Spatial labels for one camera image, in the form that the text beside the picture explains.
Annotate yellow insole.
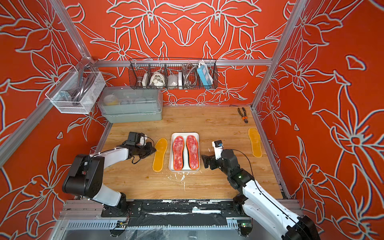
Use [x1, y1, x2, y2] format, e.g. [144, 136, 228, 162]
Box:
[248, 128, 263, 158]
[153, 138, 168, 173]

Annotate red insole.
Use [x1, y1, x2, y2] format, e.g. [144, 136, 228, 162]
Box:
[173, 136, 184, 171]
[186, 135, 200, 170]

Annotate white plastic storage tray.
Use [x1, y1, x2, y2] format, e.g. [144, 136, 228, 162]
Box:
[169, 133, 200, 172]

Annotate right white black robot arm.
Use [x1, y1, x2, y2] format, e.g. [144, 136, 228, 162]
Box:
[202, 150, 320, 240]

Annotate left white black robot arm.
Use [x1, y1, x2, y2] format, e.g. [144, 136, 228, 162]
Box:
[62, 132, 157, 208]

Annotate grey green lidded storage box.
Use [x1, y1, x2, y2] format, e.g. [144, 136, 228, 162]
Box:
[98, 86, 163, 124]

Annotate orange black pliers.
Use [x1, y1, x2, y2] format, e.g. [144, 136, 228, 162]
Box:
[238, 107, 249, 124]

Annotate blue white power strip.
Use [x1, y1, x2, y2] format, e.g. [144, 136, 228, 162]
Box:
[197, 61, 214, 89]

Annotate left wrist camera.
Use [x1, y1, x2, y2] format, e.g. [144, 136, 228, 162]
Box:
[138, 134, 147, 146]

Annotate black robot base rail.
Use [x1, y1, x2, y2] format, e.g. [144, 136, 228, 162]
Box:
[101, 199, 252, 227]

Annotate black wire wall basket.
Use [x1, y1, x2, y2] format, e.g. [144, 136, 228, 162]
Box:
[129, 58, 219, 90]

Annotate clear plastic wall bin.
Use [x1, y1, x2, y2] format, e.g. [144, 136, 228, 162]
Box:
[46, 67, 106, 115]

